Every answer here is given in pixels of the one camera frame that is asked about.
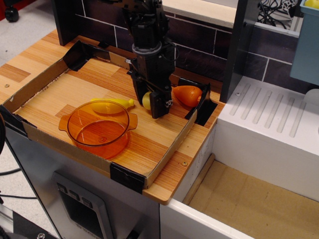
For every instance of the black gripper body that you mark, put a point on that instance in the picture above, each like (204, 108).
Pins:
(154, 62)

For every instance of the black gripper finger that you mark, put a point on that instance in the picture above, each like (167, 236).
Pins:
(141, 88)
(160, 102)

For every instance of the yellow toy potato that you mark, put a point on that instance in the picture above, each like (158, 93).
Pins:
(146, 101)

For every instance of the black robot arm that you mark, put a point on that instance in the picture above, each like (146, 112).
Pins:
(144, 19)

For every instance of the orange transparent plastic pot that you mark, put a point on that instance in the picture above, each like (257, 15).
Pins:
(104, 135)

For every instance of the cardboard fence with black tape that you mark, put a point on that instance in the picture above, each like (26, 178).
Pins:
(160, 152)

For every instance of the orange toy carrot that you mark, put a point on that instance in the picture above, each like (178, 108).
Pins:
(188, 95)

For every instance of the yellow toy banana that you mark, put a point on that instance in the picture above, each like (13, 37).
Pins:
(111, 106)

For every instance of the white toy sink unit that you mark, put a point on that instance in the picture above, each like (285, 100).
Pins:
(257, 177)

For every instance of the silver toy oven front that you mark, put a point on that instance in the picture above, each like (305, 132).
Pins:
(80, 202)

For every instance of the teal plastic bin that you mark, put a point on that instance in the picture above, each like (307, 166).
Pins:
(305, 66)

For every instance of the yellow toy in bin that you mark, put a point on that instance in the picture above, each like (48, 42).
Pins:
(312, 3)

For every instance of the dark grey vertical post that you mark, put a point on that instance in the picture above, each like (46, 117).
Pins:
(246, 16)

